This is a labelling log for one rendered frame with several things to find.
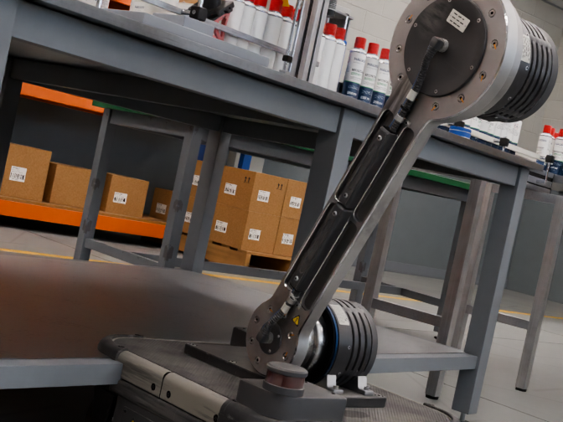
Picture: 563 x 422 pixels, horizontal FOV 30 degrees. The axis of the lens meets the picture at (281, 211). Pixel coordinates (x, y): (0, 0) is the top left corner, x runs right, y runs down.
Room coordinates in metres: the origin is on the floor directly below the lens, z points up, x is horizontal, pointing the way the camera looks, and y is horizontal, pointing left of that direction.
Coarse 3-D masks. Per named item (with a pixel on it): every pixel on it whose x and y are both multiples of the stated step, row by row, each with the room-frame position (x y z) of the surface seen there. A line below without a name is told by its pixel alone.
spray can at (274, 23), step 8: (272, 0) 2.79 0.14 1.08; (280, 0) 2.78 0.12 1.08; (272, 8) 2.78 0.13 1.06; (280, 8) 2.79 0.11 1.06; (272, 16) 2.77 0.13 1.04; (280, 16) 2.78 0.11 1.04; (272, 24) 2.77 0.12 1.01; (280, 24) 2.78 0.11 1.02; (272, 32) 2.77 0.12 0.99; (280, 32) 2.80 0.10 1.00; (264, 40) 2.77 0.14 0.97; (272, 40) 2.78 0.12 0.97; (264, 48) 2.77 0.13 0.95; (272, 56) 2.78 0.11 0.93; (272, 64) 2.79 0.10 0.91
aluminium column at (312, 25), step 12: (312, 0) 2.70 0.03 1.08; (324, 0) 2.70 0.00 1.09; (312, 12) 2.68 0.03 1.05; (324, 12) 2.70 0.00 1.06; (300, 24) 2.70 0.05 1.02; (312, 24) 2.68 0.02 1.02; (300, 36) 2.70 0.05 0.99; (312, 36) 2.68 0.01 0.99; (300, 48) 2.69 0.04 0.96; (312, 48) 2.69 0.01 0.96; (300, 60) 2.70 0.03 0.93; (312, 60) 2.70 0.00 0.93; (300, 72) 2.68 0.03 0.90; (312, 72) 2.71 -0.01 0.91
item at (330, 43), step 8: (328, 24) 3.00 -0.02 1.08; (328, 32) 3.00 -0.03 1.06; (328, 40) 2.99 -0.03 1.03; (336, 40) 3.00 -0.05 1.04; (328, 48) 2.99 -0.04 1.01; (328, 56) 2.99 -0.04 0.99; (320, 64) 2.99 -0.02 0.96; (328, 64) 2.99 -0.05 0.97; (320, 72) 2.99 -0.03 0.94; (328, 72) 3.00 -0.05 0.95; (320, 80) 2.99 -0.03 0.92
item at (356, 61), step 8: (360, 40) 3.13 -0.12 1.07; (360, 48) 3.13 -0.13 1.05; (352, 56) 3.13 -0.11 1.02; (360, 56) 3.13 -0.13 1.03; (352, 64) 3.13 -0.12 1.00; (360, 64) 3.13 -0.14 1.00; (352, 72) 3.13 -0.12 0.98; (360, 72) 3.13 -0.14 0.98; (344, 80) 3.14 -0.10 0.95; (352, 80) 3.12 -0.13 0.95; (360, 80) 3.14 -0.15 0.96; (344, 88) 3.13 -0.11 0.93; (352, 88) 3.12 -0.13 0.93; (352, 96) 3.13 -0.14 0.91
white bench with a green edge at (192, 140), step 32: (160, 128) 4.28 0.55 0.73; (192, 128) 4.10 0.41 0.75; (96, 160) 4.57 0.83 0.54; (192, 160) 4.11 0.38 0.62; (288, 160) 4.46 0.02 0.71; (96, 192) 4.57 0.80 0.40; (416, 192) 5.56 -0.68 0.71; (448, 192) 5.18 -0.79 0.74; (128, 256) 4.30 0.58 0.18; (160, 256) 4.13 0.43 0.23; (352, 288) 5.28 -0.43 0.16; (384, 288) 5.43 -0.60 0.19
